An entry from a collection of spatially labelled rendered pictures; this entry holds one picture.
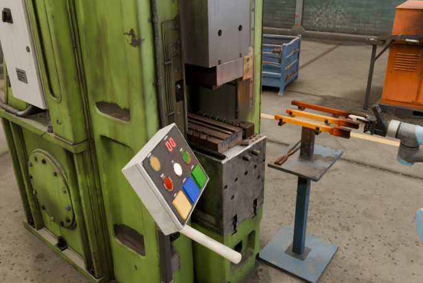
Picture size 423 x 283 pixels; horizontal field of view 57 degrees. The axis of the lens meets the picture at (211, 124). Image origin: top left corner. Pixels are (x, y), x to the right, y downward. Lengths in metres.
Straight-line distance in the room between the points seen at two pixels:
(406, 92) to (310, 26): 4.88
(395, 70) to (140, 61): 3.95
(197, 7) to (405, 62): 3.72
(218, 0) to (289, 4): 8.15
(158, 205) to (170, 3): 0.84
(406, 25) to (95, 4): 3.87
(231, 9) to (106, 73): 0.66
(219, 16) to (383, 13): 7.65
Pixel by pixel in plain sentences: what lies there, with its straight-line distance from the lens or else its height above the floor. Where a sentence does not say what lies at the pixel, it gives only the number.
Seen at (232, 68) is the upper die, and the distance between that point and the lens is 1.83.
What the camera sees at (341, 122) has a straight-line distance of 2.18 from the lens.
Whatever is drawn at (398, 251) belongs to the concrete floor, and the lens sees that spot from 2.95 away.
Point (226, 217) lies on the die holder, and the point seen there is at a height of 0.58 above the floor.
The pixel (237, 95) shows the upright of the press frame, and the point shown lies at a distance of 2.16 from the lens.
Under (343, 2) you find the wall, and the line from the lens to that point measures 9.38.
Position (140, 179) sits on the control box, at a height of 1.14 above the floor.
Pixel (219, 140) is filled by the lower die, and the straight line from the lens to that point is 1.90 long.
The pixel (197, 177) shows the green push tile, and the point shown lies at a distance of 1.53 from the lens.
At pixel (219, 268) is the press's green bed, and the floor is 0.24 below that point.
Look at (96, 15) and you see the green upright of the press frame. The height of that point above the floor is 1.58.
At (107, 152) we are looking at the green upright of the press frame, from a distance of 2.09.
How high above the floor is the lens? 1.80
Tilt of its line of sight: 23 degrees down
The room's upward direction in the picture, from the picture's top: 1 degrees counter-clockwise
